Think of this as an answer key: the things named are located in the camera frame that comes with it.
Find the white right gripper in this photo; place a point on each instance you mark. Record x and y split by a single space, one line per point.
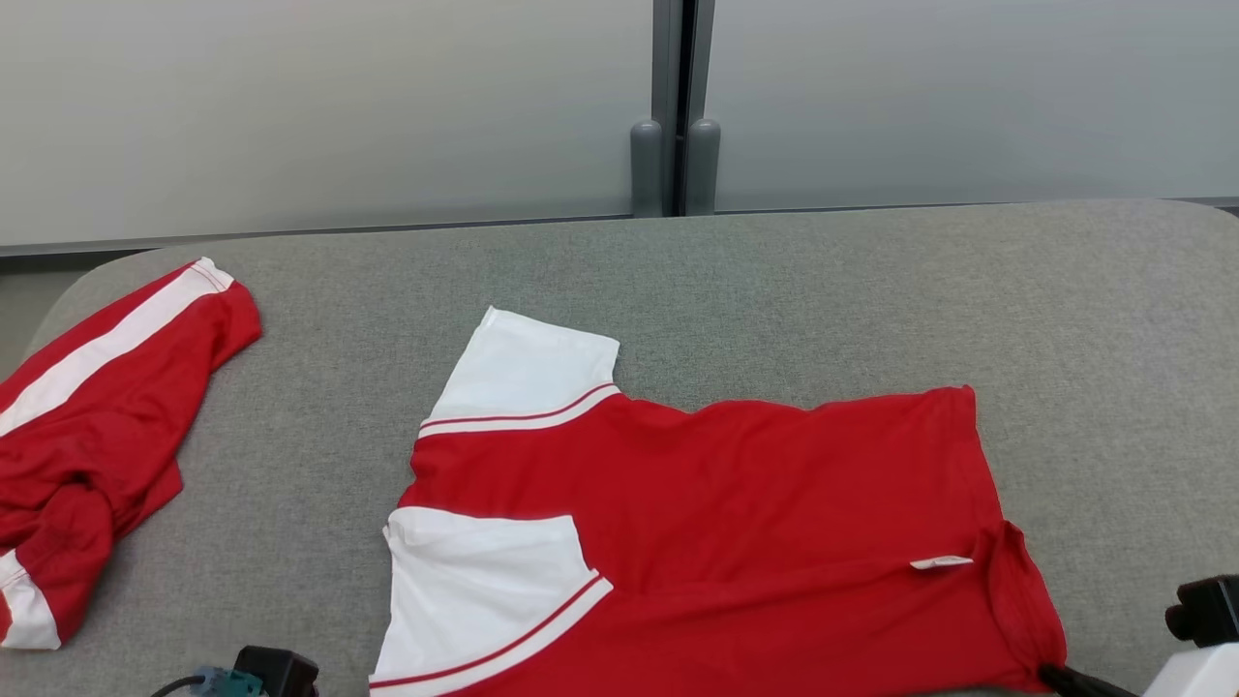
1205 678

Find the red shirt with white sleeves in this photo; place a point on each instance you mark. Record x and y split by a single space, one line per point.
726 503

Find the red shorts with white stripes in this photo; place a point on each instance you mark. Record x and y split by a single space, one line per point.
97 426

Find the grey partition base rail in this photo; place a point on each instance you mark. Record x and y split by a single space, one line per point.
1227 204
58 247

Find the grey rounded post foot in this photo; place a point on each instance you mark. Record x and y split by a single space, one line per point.
647 169
704 169

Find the grey partition post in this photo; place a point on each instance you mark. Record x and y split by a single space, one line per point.
666 58

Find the teal left camera connector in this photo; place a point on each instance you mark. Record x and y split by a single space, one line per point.
227 684

